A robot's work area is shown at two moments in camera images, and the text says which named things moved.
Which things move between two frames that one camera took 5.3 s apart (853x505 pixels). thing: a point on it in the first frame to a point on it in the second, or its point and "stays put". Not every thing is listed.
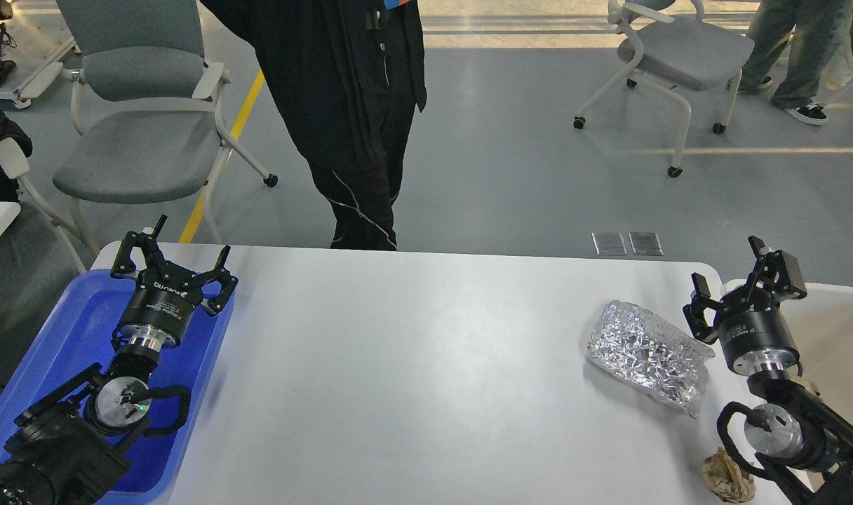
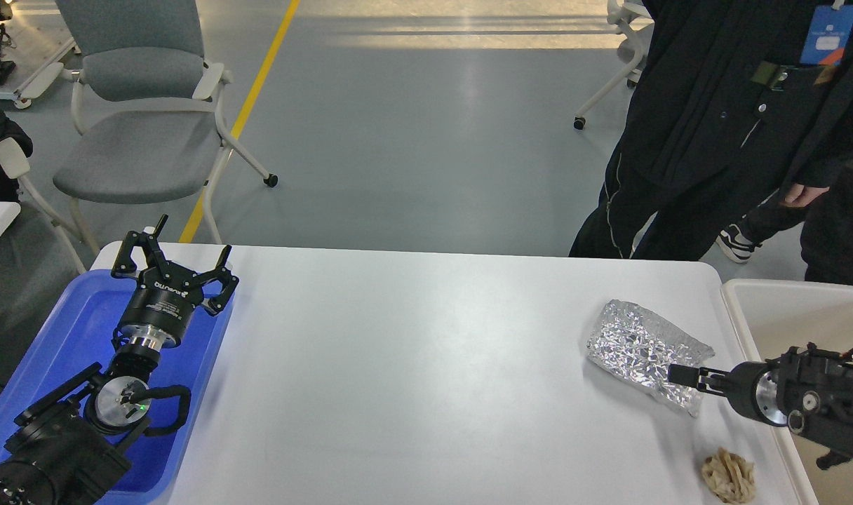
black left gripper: x=165 y=295 stays put
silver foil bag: x=638 y=347 stays put
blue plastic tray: x=72 y=338 stays put
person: x=346 y=76 to x=739 y=109
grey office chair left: x=144 y=104 stays put
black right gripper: x=754 y=334 to x=751 y=388
